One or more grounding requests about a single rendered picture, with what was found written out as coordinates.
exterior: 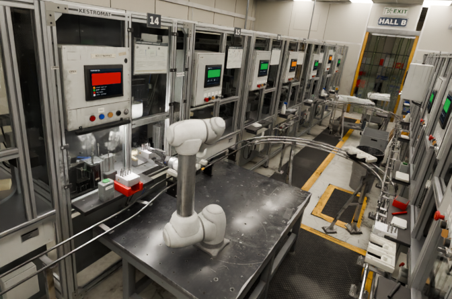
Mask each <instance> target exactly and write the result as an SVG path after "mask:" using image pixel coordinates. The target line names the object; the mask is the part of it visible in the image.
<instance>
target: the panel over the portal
mask: <svg viewBox="0 0 452 299"><path fill-rule="evenodd" d="M384 7H403V8H409V9H408V13H407V16H405V15H383V10H384ZM422 7H423V5H421V4H402V3H373V6H372V10H371V14H370V18H369V23H368V26H367V27H368V28H380V29H390V30H408V31H416V26H417V24H418V20H419V17H420V14H421V11H422ZM379 17H404V18H409V20H408V24H407V27H406V28H399V27H389V26H377V22H378V19H379Z"/></svg>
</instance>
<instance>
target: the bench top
mask: <svg viewBox="0 0 452 299"><path fill-rule="evenodd" d="M202 171H203V170H202ZM202 171H200V174H198V175H197V176H196V177H195V193H194V211H195V212H196V213H197V214H199V213H201V212H202V210H203V209H204V208H205V207H206V206H208V205H211V204H216V205H218V206H220V207H222V209H223V211H224V213H225V217H226V228H225V235H224V238H225V239H229V241H230V242H229V244H228V245H226V246H225V247H224V248H223V249H222V250H221V251H220V252H219V253H218V255H217V257H215V258H214V257H211V255H209V254H208V253H206V252H204V251H203V250H201V249H199V248H198V247H194V246H193V245H190V246H188V247H183V248H171V247H169V246H167V245H166V244H165V242H164V239H163V228H164V227H165V225H166V224H167V223H169V222H170V220H171V217H172V214H173V213H174V212H175V211H176V210H177V198H175V197H173V196H171V195H169V194H166V193H165V192H166V191H167V190H165V191H164V192H163V193H162V194H161V195H159V196H158V197H157V198H156V199H155V200H154V201H153V202H152V205H151V206H147V207H146V208H145V209H144V210H143V211H142V212H141V213H139V214H138V215H136V216H135V217H134V218H132V219H131V220H129V221H128V222H125V223H124V224H122V225H121V226H119V227H117V228H115V229H114V230H113V231H114V232H113V233H111V234H109V233H107V234H105V235H104V236H102V237H103V238H105V239H106V240H107V241H109V242H110V243H112V244H113V245H114V246H116V247H117V248H119V249H120V250H121V251H123V252H124V253H126V254H127V255H128V256H130V257H132V258H133V259H134V260H135V261H137V262H139V263H140V264H141V265H143V266H144V267H146V268H147V269H148V270H150V271H152V272H153V273H154V274H155V275H157V276H158V277H160V278H161V279H163V280H164V281H165V282H167V283H168V284H170V285H171V286H173V287H174V288H175V289H177V290H178V291H180V292H181V293H183V294H184V295H185V296H187V297H188V298H189V299H240V297H241V295H242V294H243V293H244V292H245V290H246V288H247V287H248V286H249V284H250V283H251V281H252V280H253V279H254V277H255V276H256V274H257V273H258V272H259V270H260V268H261V267H262V266H263V264H264V263H265V261H266V260H267V258H268V257H269V256H270V254H271V253H272V252H273V250H274V249H275V247H276V246H277V245H278V243H279V242H280V240H281V239H282V237H283V236H284V235H285V233H286V231H287V230H288V229H289V227H290V226H291V225H292V223H293V222H294V220H295V219H296V217H297V216H298V215H299V213H300V211H301V210H302V209H303V207H304V206H305V205H306V203H307V202H308V200H309V199H310V197H311V195H312V193H311V192H308V191H305V190H303V189H300V188H298V187H294V186H292V185H289V184H287V183H283V182H281V181H278V180H275V179H273V178H270V177H267V176H265V175H262V174H259V173H256V172H254V171H250V170H249V169H245V168H243V167H240V166H238V165H234V164H232V163H229V162H227V161H224V160H220V161H217V162H216V163H214V165H213V170H212V174H213V176H210V175H207V174H205V173H202ZM253 173H254V174H253ZM253 185H254V186H253ZM279 189H280V190H279ZM241 194H242V196H241ZM145 206H146V205H145V204H141V203H138V202H135V203H134V204H133V205H132V206H130V207H129V208H127V209H126V210H125V211H123V212H121V213H120V214H118V215H116V216H114V217H113V218H111V219H109V220H107V221H105V222H103V224H105V225H106V226H107V227H109V228H113V227H114V226H116V225H118V224H120V223H121V222H123V221H125V220H126V219H128V218H130V217H131V216H133V215H134V214H136V213H137V212H138V211H139V210H141V209H142V208H143V207H145ZM231 288H233V291H231ZM204 291H205V292H206V294H203V292H204Z"/></svg>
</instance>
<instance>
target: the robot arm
mask: <svg viewBox="0 0 452 299"><path fill-rule="evenodd" d="M224 131H225V121H224V120H223V119H222V118H220V117H214V118H211V119H203V120H196V119H194V120H182V121H179V122H176V123H173V124H172V125H170V126H169V127H168V128H167V131H166V138H167V141H168V143H169V144H170V145H171V146H174V147H175V150H176V152H177V153H178V158H176V157H171V156H167V155H166V152H167V151H163V150H161V149H158V148H156V149H147V150H148V151H150V152H152V153H156V154H157V155H159V156H160V157H161V159H157V158H156V157H153V158H151V160H153V161H155V164H157V165H160V166H162V167H163V168H164V167H166V166H168V167H169V168H170V169H173V170H175V171H176V172H177V173H178V175H177V179H178V183H177V210H176V211H175V212H174V213H173V214H172V217H171V220H170V222H169V223H167V224H166V225H165V227H164V228H163V239H164V242H165V244H166V245H167V246H169V247H171V248H183V247H188V246H190V245H193V246H194V247H198V248H199V249H201V250H203V251H204V252H206V253H208V254H209V255H211V257H214V258H215V257H217V255H218V253H219V252H220V251H221V250H222V249H223V248H224V247H225V246H226V245H228V244H229V242H230V241H229V239H225V238H224V235H225V228H226V217H225V213H224V211H223V209H222V207H220V206H218V205H216V204H211V205H208V206H206V207H205V208H204V209H203V210H202V212H201V213H199V214H197V213H196V212H195V211H194V193H195V177H196V164H197V163H199V162H200V161H201V160H202V159H203V158H204V156H205V155H206V148H208V147H209V146H210V145H212V144H214V143H215V142H216V141H218V139H220V137H222V135H223V133H224ZM162 153H163V154H164V155H163V154H162ZM160 162H161V163H160Z"/></svg>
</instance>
